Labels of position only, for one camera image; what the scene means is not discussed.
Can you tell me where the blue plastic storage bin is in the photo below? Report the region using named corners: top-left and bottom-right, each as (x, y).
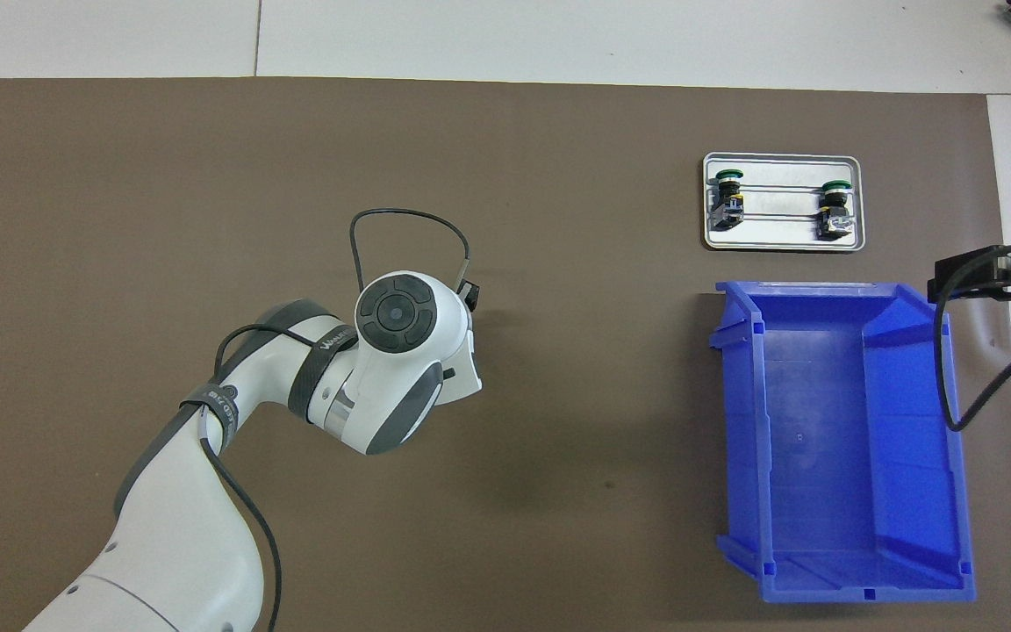
top-left (707, 281), bottom-right (978, 604)

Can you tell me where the green push button switch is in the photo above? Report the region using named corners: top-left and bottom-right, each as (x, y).
top-left (817, 179), bottom-right (856, 242)
top-left (709, 169), bottom-right (748, 232)

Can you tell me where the brown table mat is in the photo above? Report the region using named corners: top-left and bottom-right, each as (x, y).
top-left (0, 77), bottom-right (1011, 632)

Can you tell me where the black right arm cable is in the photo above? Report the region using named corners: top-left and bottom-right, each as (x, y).
top-left (933, 235), bottom-right (1011, 433)

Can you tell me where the grey metal tray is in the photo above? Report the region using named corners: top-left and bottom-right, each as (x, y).
top-left (701, 152), bottom-right (867, 253)

